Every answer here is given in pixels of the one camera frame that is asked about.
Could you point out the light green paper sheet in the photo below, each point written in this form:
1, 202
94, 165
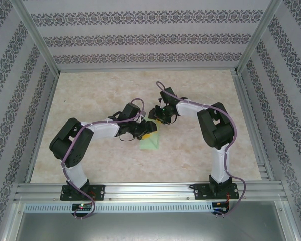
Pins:
150, 145

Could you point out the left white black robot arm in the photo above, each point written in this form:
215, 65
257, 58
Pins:
76, 175

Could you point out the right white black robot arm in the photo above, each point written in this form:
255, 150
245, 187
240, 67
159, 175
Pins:
220, 165

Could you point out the black base plate right arm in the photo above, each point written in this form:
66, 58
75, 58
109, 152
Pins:
199, 192

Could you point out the black base plate left arm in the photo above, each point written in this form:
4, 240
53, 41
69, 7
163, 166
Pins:
100, 192

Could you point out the grey metal tray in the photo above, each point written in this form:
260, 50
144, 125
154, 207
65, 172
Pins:
150, 228

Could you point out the small circuit board green light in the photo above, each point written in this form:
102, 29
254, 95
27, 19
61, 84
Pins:
81, 207

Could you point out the small circuit board blue light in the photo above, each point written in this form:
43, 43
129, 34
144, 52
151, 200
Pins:
219, 207

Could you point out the aluminium frame crossbar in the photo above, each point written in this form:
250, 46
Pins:
145, 69

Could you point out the aluminium mounting rail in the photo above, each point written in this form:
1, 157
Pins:
150, 192

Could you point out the aluminium side rail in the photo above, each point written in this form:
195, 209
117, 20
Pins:
41, 130
251, 125

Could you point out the aluminium frame post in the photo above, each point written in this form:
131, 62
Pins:
256, 37
38, 37

